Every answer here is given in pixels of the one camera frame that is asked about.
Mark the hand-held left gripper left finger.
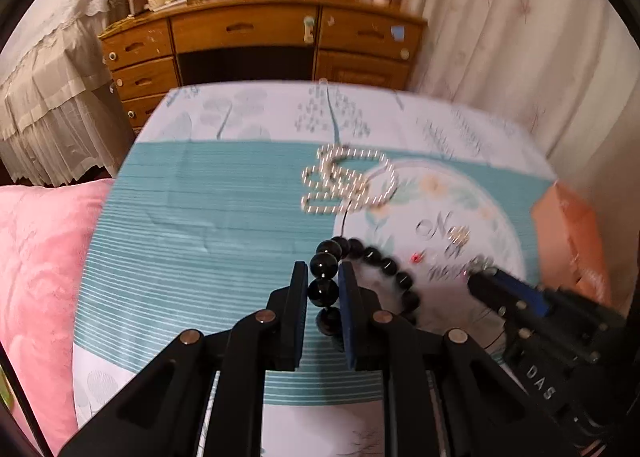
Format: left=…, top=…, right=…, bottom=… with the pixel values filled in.
left=57, top=261, right=308, bottom=457

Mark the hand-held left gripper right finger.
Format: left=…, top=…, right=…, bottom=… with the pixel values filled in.
left=337, top=261, right=586, bottom=457

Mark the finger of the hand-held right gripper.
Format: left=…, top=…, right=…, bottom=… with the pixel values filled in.
left=469, top=277, right=538, bottom=333
left=487, top=269, right=551, bottom=318

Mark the small silver jewelry piece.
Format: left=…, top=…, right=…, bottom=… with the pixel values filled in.
left=465, top=257, right=498, bottom=276

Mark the black bead bracelet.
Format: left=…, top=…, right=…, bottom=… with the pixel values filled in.
left=309, top=236, right=423, bottom=353

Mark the pink plastic tray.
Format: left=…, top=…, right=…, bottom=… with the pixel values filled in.
left=531, top=182, right=613, bottom=308

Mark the pearl necklace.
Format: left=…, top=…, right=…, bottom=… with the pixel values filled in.
left=300, top=144, right=399, bottom=214

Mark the tree print tablecloth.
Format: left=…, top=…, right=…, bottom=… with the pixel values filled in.
left=72, top=79, right=558, bottom=457

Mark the white leaf print curtain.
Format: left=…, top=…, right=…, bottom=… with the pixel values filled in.
left=400, top=0, right=640, bottom=318

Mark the pink blanket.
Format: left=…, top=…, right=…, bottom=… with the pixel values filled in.
left=0, top=179, right=116, bottom=455

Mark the wooden desk with drawers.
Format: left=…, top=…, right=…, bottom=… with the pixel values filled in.
left=97, top=0, right=428, bottom=130

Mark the cream lace cover cloth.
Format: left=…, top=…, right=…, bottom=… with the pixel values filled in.
left=0, top=0, right=133, bottom=188

